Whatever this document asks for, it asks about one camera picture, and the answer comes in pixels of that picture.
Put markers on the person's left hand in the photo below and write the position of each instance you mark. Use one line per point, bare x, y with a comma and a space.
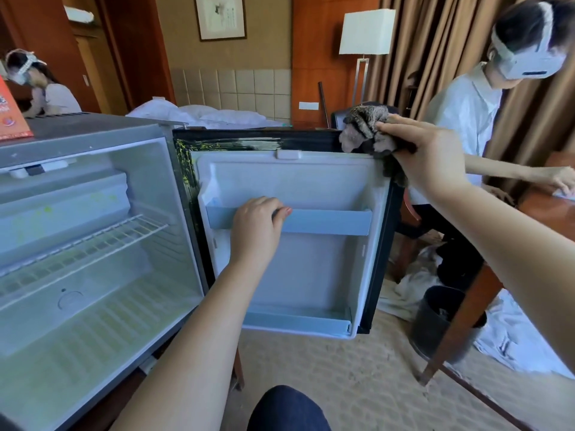
256, 233

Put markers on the person's right hand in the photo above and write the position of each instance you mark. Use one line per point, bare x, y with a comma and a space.
431, 157

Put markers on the fridge door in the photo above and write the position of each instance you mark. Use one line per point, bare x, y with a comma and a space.
296, 273

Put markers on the dark grey cloth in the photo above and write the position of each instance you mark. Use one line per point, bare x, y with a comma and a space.
359, 125

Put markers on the grey mini fridge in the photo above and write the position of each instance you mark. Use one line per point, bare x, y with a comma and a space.
90, 134

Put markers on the person's right forearm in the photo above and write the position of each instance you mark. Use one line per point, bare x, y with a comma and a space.
521, 256

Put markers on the person's left forearm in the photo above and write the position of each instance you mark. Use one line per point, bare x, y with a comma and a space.
198, 354

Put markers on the person's dark trousers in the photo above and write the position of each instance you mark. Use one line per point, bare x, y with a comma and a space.
287, 410

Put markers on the black seat wooden armchair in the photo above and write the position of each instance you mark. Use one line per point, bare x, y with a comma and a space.
336, 119

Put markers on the beige curtains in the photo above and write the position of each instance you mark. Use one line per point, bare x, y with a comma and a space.
440, 40

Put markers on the white headset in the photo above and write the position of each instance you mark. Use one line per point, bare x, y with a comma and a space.
530, 63
20, 72

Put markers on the white bed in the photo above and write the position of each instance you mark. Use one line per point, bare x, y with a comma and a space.
189, 114

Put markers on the white shade floor lamp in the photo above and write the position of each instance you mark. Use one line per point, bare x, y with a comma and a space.
366, 31

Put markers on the beige padded headboard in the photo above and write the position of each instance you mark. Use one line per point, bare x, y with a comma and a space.
234, 89

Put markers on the black plastic bucket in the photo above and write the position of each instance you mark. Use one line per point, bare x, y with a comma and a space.
436, 323

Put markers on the dark red wooden stand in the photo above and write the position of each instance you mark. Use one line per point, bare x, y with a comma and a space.
99, 413

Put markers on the orange cardboard chalk box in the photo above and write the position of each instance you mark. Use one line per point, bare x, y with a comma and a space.
11, 112

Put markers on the white wall plate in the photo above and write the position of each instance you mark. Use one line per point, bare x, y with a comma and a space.
308, 106

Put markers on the framed wall picture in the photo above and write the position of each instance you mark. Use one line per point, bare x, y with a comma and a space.
220, 15

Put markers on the white wall lamp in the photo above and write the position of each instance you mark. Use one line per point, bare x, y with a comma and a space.
79, 14

